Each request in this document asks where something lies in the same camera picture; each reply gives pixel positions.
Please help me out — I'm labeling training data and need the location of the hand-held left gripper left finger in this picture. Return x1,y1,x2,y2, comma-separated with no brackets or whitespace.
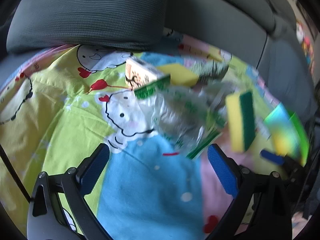
26,143,112,240

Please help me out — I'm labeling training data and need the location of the large grey pillow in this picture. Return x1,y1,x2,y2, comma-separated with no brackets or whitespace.
6,0,169,54

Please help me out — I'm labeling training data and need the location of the grey sofa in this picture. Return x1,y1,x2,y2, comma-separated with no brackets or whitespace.
0,0,320,155

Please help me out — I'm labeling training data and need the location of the yellow green scouring sponge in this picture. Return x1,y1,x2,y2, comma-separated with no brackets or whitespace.
224,90,257,153
156,64,200,87

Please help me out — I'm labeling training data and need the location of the colourful cartoon printed blanket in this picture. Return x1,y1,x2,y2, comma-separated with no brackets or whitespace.
0,30,310,240

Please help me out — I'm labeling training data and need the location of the clear green-printed plastic bag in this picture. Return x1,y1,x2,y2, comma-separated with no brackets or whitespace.
134,75,228,160

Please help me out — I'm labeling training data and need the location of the colourful printed item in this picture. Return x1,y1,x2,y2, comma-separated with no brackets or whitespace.
296,20,317,65

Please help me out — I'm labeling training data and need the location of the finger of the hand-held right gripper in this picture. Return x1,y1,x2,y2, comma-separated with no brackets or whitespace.
259,150,302,179

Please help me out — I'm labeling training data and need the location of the black cable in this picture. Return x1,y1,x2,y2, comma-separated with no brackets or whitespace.
0,145,32,202

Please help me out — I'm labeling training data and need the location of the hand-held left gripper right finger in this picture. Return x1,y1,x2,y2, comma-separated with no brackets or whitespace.
207,144,295,240

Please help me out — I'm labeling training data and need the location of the green cardboard box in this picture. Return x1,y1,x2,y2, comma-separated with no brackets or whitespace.
265,104,310,167

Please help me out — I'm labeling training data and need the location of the grey-green knitted cloth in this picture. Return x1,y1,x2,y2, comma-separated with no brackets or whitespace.
192,60,229,80

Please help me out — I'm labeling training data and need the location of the orange white tissue pack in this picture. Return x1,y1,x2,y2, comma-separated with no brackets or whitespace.
125,58,171,91

